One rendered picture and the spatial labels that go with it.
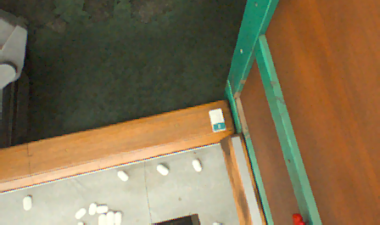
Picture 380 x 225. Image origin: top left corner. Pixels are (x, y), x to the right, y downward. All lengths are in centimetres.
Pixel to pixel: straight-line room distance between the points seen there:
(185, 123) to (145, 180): 20
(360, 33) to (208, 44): 169
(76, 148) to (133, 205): 23
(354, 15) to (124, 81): 169
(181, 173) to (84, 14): 126
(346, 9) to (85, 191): 94
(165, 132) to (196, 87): 85
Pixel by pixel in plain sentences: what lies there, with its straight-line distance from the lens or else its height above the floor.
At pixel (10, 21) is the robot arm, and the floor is 114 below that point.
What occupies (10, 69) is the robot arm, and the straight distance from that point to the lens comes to 93.
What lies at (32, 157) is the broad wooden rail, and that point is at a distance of 123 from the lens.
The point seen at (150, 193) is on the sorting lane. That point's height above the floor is 74.
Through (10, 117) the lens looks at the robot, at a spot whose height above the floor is 26.
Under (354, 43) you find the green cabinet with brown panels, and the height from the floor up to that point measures 154.
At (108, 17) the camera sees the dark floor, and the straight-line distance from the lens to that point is 217.
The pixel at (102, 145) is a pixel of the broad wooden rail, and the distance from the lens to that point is 117.
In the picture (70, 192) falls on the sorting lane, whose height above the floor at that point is 74.
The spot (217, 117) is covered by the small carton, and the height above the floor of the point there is 78.
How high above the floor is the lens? 189
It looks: 75 degrees down
